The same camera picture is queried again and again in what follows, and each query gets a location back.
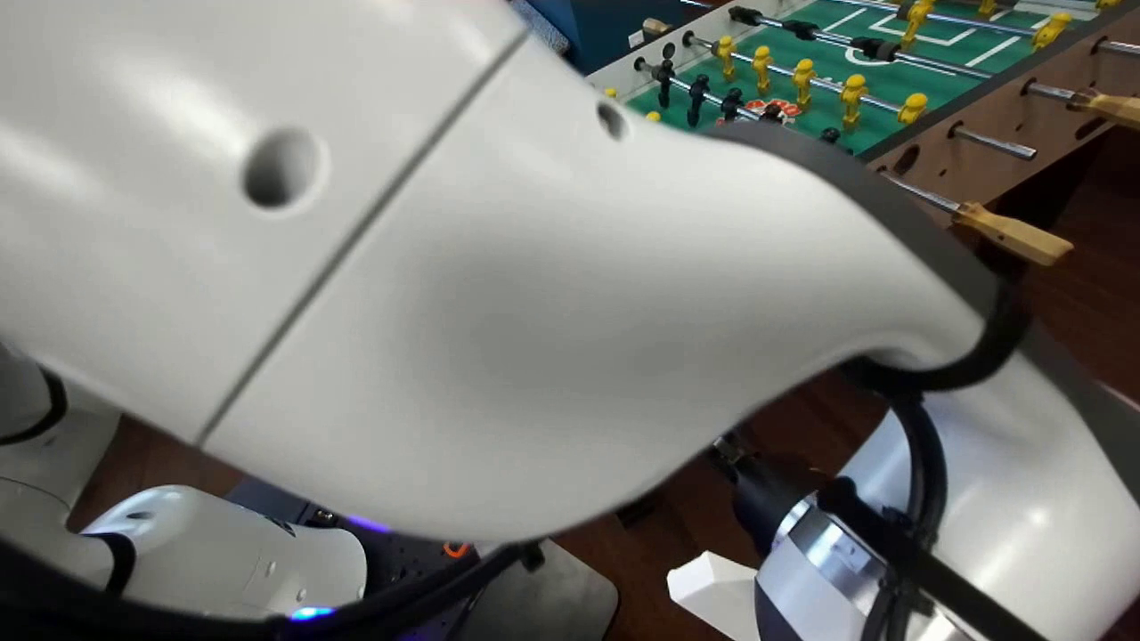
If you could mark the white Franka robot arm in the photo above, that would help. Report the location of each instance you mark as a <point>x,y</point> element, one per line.
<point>474,298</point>

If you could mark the foosball table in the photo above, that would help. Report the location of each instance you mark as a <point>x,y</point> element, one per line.
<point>950,76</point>

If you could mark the five yellow player foosball rod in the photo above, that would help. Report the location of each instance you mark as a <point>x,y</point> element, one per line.
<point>993,145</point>

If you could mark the three black player foosball rod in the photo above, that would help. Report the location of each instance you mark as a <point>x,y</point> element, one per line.
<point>1110,108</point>

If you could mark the orange white foosball ball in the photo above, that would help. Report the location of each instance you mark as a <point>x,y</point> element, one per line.
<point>773,113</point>

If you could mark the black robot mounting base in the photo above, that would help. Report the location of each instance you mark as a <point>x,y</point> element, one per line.
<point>558,599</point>

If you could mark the five black player foosball rod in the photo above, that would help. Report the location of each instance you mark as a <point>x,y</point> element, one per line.
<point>1008,233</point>

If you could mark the two yellow player foosball rod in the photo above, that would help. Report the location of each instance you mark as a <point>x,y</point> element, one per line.
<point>1116,47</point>

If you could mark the three yellow player foosball rod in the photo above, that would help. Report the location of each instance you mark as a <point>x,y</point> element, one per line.
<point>984,6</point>
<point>610,94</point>

